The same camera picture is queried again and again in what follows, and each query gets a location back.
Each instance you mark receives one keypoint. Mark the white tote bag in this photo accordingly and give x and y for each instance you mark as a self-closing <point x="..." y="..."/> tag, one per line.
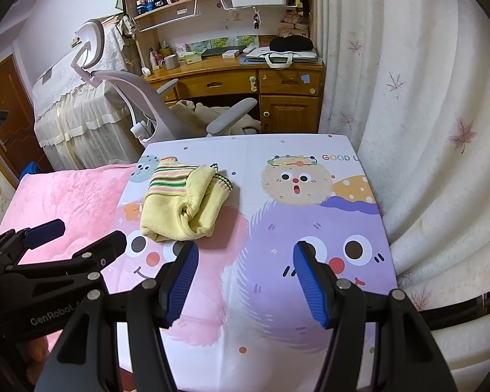
<point x="286" y="58"/>

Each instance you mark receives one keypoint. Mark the cream lace furniture cover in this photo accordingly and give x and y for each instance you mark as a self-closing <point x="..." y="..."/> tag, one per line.
<point x="73" y="110"/>

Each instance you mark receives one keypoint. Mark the pink fleece blanket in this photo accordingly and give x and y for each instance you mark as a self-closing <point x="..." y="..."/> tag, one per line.
<point x="65" y="196"/>

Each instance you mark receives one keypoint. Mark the person's left hand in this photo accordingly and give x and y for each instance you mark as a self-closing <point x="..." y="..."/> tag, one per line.
<point x="36" y="351"/>

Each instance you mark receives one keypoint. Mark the grey metal mug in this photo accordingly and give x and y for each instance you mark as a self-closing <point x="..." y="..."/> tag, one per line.
<point x="171" y="62"/>

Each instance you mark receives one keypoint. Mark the white leaf print curtain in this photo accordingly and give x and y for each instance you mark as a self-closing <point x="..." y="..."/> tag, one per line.
<point x="412" y="69"/>

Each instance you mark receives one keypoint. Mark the green tissue box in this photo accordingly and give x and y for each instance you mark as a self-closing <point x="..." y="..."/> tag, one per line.
<point x="192" y="59"/>

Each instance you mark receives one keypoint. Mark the beige cloth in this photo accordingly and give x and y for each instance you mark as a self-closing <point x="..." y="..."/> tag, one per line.
<point x="196" y="110"/>

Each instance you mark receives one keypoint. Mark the yellow knitted cardigan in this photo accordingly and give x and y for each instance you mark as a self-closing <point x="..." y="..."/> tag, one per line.
<point x="167" y="216"/>

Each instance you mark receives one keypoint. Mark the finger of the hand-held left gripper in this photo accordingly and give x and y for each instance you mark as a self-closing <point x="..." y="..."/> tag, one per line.
<point x="45" y="230"/>
<point x="106" y="247"/>

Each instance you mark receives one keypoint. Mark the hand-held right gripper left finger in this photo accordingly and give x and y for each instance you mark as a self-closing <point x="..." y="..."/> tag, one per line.
<point x="183" y="281"/>

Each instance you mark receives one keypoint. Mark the black notebook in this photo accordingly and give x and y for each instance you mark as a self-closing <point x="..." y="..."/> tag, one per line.
<point x="212" y="52"/>

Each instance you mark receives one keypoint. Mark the small white box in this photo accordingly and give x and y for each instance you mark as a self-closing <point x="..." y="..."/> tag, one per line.
<point x="230" y="54"/>

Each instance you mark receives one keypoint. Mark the hanging key bunch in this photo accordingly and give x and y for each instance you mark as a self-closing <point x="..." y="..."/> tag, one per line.
<point x="256" y="20"/>

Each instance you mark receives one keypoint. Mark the beige wooden craft model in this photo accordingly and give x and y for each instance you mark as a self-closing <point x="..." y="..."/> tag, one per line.
<point x="296" y="20"/>

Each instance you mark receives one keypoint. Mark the white office chair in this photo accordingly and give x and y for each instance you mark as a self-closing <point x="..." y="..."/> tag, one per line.
<point x="155" y="110"/>

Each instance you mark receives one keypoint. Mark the wooden desk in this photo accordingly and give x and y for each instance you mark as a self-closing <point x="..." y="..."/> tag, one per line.
<point x="290" y="108"/>

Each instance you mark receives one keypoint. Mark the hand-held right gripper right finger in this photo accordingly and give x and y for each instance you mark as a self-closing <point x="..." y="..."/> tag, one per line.
<point x="310" y="286"/>

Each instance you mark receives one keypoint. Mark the wooden bookshelf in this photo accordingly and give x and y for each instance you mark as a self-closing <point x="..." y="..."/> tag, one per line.
<point x="212" y="24"/>

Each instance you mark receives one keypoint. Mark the black pouch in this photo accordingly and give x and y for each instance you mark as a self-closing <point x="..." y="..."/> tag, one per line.
<point x="292" y="43"/>

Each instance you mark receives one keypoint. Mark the blue desk pad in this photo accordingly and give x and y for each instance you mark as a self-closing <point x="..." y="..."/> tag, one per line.
<point x="253" y="61"/>

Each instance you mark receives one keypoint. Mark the brown wooden door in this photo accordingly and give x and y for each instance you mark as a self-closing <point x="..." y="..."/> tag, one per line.
<point x="8" y="98"/>

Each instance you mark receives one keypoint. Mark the cartoon printed table cover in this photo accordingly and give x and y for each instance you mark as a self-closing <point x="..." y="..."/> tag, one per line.
<point x="269" y="220"/>

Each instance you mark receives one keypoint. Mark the blue plastic object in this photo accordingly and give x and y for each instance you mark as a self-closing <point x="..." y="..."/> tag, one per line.
<point x="32" y="169"/>

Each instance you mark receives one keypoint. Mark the row of picture cards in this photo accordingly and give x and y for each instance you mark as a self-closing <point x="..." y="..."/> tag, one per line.
<point x="220" y="43"/>

